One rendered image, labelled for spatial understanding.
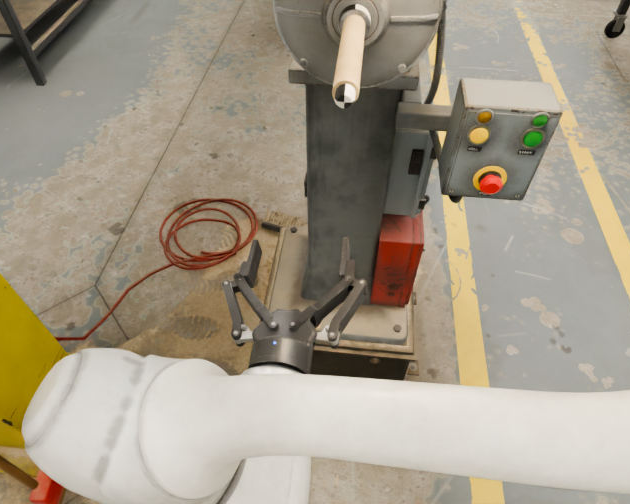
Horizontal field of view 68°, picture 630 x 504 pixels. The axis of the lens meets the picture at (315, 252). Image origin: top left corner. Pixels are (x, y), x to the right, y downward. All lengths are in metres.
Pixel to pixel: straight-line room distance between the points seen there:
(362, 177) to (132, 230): 1.38
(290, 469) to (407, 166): 0.83
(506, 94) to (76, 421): 0.78
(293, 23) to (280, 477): 0.62
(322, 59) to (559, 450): 0.65
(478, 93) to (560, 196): 1.74
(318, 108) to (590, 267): 1.57
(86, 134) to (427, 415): 2.78
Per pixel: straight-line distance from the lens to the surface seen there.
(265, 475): 0.47
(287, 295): 1.53
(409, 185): 1.20
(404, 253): 1.30
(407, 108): 0.96
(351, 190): 1.17
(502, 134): 0.88
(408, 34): 0.79
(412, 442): 0.32
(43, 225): 2.48
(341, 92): 0.56
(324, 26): 0.78
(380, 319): 1.49
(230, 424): 0.33
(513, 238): 2.27
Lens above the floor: 1.55
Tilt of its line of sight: 49 degrees down
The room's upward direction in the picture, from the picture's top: straight up
